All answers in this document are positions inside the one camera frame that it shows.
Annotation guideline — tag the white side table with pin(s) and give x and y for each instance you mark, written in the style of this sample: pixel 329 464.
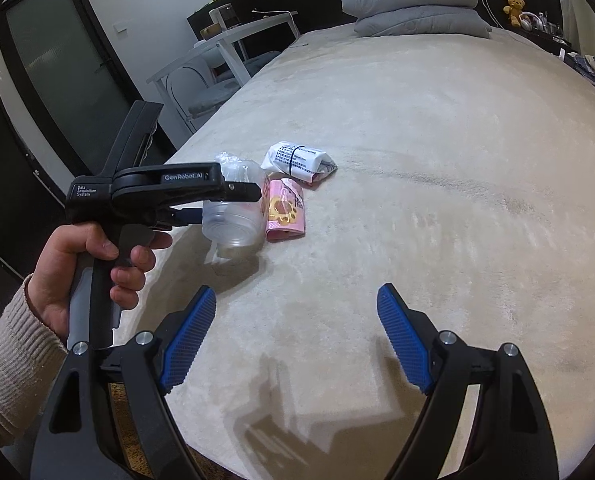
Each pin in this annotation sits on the white side table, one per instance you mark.
pixel 224 42

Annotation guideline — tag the white appliance on table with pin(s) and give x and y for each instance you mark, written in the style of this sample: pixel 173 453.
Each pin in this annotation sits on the white appliance on table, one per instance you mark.
pixel 224 16

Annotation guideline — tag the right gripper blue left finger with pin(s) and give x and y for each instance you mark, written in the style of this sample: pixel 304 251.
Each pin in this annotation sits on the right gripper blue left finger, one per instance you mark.
pixel 78 438

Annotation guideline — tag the pink cartoon snack packet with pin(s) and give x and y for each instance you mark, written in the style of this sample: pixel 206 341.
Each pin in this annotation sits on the pink cartoon snack packet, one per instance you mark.
pixel 286 210

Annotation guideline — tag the dark glass door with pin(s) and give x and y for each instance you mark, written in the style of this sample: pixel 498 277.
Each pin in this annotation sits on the dark glass door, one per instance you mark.
pixel 72 83

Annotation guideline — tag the white chair grey cushion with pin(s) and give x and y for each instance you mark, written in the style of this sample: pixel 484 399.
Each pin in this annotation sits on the white chair grey cushion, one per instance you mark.
pixel 221 89

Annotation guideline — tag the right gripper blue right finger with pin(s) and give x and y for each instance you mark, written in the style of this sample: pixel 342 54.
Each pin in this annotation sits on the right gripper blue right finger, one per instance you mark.
pixel 510 436

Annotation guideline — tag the clear plastic cup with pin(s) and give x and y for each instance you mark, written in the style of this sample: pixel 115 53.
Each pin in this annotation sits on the clear plastic cup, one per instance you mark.
pixel 235 224

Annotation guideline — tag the lower grey pillow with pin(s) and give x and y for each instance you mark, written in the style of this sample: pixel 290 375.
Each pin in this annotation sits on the lower grey pillow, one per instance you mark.
pixel 421 20

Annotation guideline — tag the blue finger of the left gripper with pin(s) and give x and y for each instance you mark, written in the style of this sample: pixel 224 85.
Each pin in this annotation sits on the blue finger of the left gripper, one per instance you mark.
pixel 185 216
pixel 241 192

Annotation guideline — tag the white wall switch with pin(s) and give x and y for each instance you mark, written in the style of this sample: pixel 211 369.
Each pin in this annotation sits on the white wall switch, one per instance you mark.
pixel 120 27

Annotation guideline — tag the white packet with rubber band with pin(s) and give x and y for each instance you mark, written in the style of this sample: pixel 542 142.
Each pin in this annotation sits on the white packet with rubber band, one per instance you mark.
pixel 300 162

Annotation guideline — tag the brown teddy bear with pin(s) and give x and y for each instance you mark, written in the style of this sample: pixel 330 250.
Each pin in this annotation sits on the brown teddy bear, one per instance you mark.
pixel 513 9

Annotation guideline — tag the beige knit sleeve forearm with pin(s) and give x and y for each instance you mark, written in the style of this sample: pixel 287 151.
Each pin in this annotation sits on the beige knit sleeve forearm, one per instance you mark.
pixel 31 356

